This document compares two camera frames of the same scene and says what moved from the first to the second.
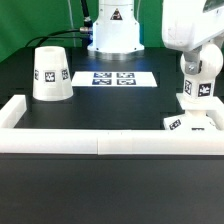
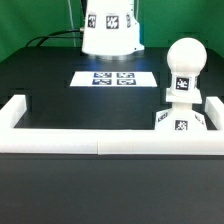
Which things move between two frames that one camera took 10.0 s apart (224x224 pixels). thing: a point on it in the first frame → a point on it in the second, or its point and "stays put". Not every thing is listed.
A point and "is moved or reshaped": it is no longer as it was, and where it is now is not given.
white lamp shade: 52,81 is moved or reshaped
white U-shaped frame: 66,141 stays put
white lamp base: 195,117 is moved or reshaped
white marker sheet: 114,79 stays put
